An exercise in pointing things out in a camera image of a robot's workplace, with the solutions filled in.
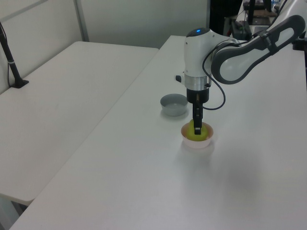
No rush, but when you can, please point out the grey bowl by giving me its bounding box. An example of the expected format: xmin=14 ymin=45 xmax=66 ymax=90
xmin=160 ymin=93 xmax=189 ymax=117

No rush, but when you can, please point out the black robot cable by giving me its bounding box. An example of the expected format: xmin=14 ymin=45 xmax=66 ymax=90
xmin=202 ymin=30 xmax=267 ymax=111

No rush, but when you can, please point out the green pear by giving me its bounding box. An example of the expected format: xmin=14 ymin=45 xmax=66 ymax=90
xmin=186 ymin=119 xmax=209 ymax=141

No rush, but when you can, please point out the black strap on arm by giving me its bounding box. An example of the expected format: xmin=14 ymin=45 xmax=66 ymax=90
xmin=260 ymin=30 xmax=277 ymax=55

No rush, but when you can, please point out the black camera pole with clamp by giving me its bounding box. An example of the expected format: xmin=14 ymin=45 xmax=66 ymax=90
xmin=0 ymin=21 xmax=30 ymax=90

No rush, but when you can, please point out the white neighbour table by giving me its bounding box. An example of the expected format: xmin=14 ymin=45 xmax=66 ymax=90
xmin=0 ymin=41 xmax=160 ymax=206

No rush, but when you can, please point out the grey partition frame post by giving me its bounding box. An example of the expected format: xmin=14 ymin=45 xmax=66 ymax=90
xmin=73 ymin=0 xmax=90 ymax=42

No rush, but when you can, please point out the black table clamp mount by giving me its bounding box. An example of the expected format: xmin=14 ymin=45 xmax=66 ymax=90
xmin=291 ymin=35 xmax=307 ymax=51

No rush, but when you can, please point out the pink bowl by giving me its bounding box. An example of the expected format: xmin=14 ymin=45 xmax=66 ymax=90
xmin=180 ymin=121 xmax=214 ymax=150

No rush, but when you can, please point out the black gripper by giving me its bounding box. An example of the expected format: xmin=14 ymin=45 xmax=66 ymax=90
xmin=186 ymin=88 xmax=210 ymax=136

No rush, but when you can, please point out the black background stand post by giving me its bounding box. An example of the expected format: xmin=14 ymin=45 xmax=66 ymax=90
xmin=246 ymin=0 xmax=257 ymax=25

